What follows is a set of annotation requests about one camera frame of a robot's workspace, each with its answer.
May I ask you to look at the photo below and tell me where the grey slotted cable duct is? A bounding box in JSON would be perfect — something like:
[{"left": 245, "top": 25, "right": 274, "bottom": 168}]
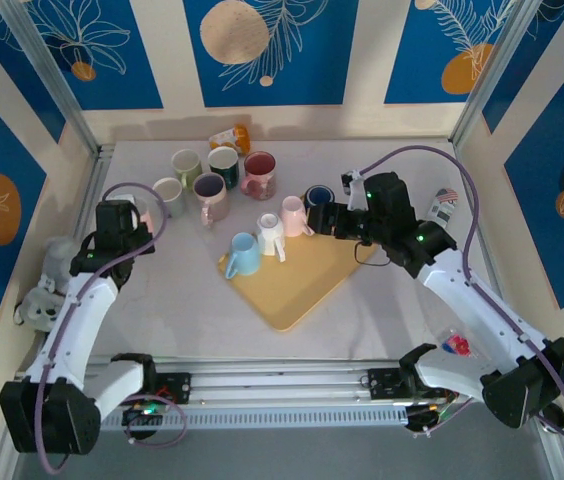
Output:
[{"left": 24, "top": 407, "right": 411, "bottom": 434}]

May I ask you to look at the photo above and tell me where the light green mug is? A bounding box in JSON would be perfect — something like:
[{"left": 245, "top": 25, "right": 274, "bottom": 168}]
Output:
[{"left": 171, "top": 148, "right": 203, "bottom": 189}]

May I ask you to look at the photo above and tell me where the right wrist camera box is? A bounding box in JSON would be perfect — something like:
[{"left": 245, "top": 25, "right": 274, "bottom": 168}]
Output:
[{"left": 340, "top": 169, "right": 367, "bottom": 211}]

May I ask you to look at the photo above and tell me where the white can with flag print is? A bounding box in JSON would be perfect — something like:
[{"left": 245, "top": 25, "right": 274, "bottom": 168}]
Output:
[{"left": 424, "top": 187, "right": 459, "bottom": 226}]

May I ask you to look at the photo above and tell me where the aluminium frame post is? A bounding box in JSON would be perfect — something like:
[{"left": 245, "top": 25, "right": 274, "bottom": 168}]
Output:
[
  {"left": 0, "top": 0, "right": 104, "bottom": 156},
  {"left": 449, "top": 0, "right": 564, "bottom": 146}
]

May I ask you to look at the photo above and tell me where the light blue mug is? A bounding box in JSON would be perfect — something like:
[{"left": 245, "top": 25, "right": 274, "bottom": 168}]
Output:
[{"left": 225, "top": 232, "right": 262, "bottom": 280}]

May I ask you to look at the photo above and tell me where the pink floral mug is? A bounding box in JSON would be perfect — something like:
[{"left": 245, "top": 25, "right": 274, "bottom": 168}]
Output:
[{"left": 239, "top": 151, "right": 278, "bottom": 201}]

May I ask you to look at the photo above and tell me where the clear packet with red candy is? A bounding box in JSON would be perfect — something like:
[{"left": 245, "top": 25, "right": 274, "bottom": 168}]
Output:
[{"left": 439, "top": 327, "right": 474, "bottom": 359}]

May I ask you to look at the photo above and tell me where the white faceted mug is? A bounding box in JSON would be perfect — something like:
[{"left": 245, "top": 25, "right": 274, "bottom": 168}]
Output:
[{"left": 255, "top": 213, "right": 287, "bottom": 264}]

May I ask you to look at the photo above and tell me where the pink mug with silver rim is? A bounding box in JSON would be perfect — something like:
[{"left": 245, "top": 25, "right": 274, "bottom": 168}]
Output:
[{"left": 110, "top": 194, "right": 157, "bottom": 236}]

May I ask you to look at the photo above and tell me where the navy blue mug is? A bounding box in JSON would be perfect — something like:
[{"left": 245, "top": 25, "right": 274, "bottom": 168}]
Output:
[{"left": 304, "top": 184, "right": 337, "bottom": 214}]

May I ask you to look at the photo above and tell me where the grey mug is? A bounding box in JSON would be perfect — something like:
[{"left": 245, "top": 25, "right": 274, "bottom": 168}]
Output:
[{"left": 151, "top": 177, "right": 186, "bottom": 220}]

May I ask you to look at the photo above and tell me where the small pale pink mug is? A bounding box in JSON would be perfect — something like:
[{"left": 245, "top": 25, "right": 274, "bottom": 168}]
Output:
[{"left": 280, "top": 195, "right": 316, "bottom": 239}]

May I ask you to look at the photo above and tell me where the aluminium front rail frame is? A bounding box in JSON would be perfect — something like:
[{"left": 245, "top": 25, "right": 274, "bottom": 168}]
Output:
[{"left": 4, "top": 357, "right": 548, "bottom": 414}]

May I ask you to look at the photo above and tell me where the yellow tray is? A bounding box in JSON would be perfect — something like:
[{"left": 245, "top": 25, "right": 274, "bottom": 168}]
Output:
[{"left": 217, "top": 192, "right": 378, "bottom": 334}]

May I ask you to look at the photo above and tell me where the iridescent mug with purple inside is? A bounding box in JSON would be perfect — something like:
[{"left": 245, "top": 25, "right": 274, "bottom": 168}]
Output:
[{"left": 193, "top": 172, "right": 228, "bottom": 229}]

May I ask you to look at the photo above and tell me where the grey plush koala toy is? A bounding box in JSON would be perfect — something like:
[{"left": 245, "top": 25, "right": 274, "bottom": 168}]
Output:
[{"left": 14, "top": 237, "right": 81, "bottom": 334}]

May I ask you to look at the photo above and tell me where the dark green mug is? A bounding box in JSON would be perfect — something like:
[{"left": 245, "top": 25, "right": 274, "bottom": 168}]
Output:
[{"left": 207, "top": 146, "right": 241, "bottom": 190}]

